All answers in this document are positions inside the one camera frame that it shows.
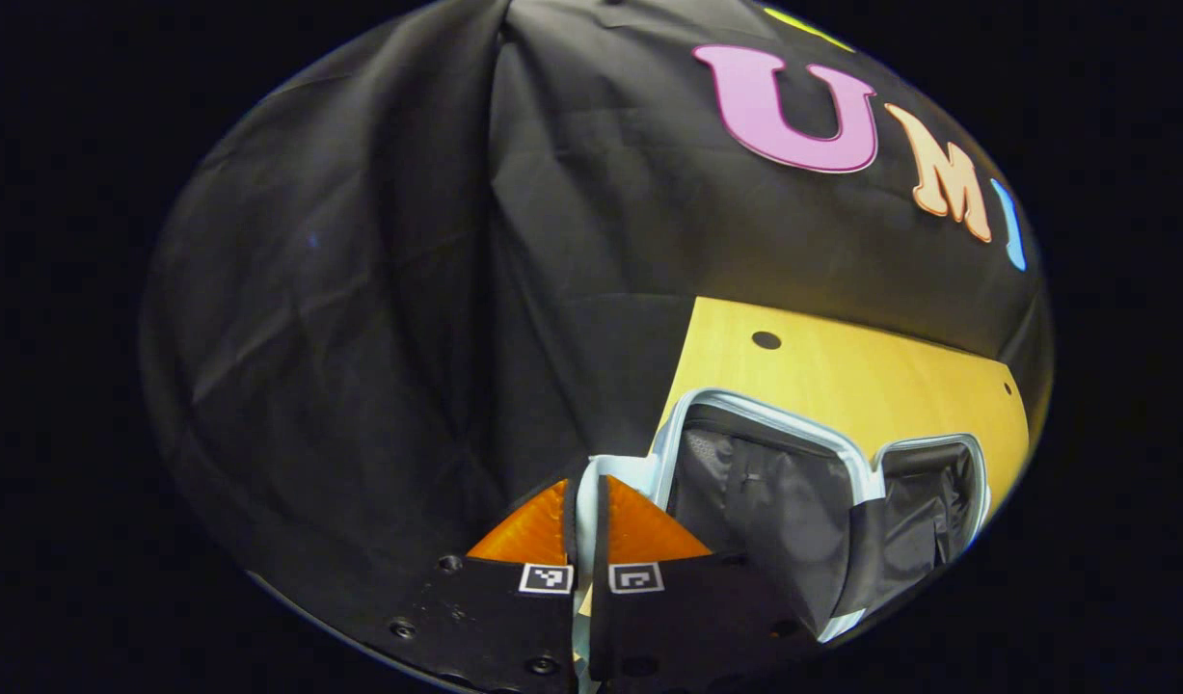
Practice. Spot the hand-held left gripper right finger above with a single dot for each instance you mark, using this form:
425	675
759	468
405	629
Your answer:
599	540

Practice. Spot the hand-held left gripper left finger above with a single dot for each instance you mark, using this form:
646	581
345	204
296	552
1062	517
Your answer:
571	540

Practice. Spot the black backdrop cloth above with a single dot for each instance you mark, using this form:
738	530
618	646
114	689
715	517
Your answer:
360	289

